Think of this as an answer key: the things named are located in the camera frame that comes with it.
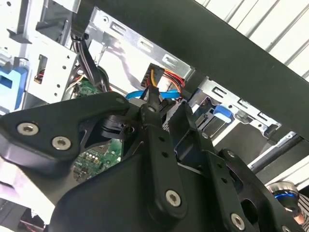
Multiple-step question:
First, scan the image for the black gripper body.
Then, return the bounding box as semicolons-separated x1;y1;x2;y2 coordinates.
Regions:
47;153;224;232

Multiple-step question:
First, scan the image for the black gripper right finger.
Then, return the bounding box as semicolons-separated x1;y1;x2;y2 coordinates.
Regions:
168;101;305;232

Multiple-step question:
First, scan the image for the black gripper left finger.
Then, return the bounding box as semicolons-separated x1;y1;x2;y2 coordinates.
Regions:
0;86;189;224

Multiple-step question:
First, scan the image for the round black blue-ringed tool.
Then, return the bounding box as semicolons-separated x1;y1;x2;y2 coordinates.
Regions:
265;181;300;213

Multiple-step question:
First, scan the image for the person's hand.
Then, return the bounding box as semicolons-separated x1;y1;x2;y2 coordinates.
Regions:
293;209;309;226

